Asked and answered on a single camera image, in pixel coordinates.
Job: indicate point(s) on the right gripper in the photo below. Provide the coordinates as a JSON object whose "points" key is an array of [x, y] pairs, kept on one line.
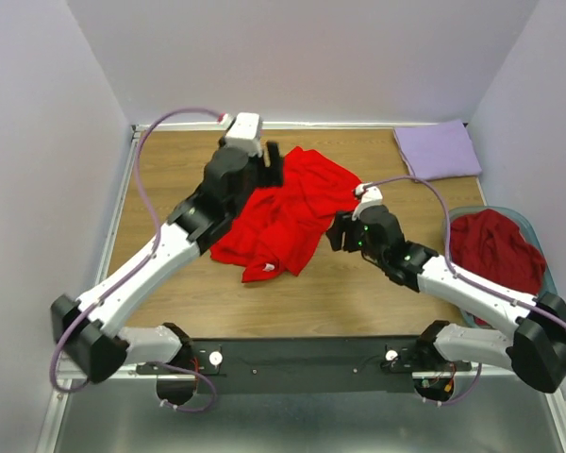
{"points": [[341, 223]]}

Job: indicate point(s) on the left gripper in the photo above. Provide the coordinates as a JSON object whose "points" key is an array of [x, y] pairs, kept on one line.
{"points": [[272, 176]]}

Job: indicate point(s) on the bright red t shirt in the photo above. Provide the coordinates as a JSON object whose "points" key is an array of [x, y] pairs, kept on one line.
{"points": [[279, 228]]}

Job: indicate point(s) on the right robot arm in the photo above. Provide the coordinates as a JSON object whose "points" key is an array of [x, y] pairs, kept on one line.
{"points": [[527, 333]]}

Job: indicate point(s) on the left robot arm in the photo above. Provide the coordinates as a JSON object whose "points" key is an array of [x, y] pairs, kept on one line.
{"points": [[90, 327]]}

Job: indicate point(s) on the folded lavender t shirt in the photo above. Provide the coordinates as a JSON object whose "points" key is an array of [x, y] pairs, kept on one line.
{"points": [[444, 150]]}

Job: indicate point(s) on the dark red t shirt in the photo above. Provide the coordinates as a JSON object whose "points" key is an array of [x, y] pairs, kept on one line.
{"points": [[491, 245]]}

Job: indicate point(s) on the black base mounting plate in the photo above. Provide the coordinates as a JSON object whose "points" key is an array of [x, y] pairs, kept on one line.
{"points": [[303, 365]]}

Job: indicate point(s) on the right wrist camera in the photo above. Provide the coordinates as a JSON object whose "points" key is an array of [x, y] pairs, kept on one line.
{"points": [[367, 196]]}

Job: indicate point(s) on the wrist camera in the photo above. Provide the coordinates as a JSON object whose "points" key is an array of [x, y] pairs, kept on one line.
{"points": [[367, 196], [242, 131]]}

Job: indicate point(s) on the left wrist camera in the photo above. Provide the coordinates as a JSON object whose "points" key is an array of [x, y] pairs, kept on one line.
{"points": [[242, 131]]}

